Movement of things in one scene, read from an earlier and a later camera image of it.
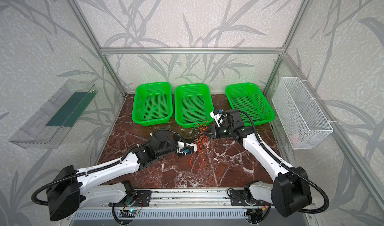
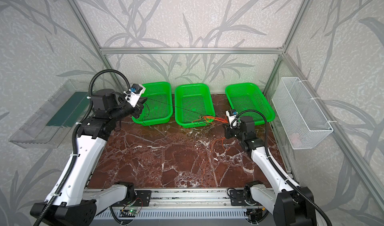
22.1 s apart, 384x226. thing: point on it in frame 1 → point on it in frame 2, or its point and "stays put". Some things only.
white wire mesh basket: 301,119 stays put
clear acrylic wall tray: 49,125 stays put
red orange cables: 197,159 → 209,119
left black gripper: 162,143 → 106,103
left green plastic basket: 152,103 stays put
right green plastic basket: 245,96 stays put
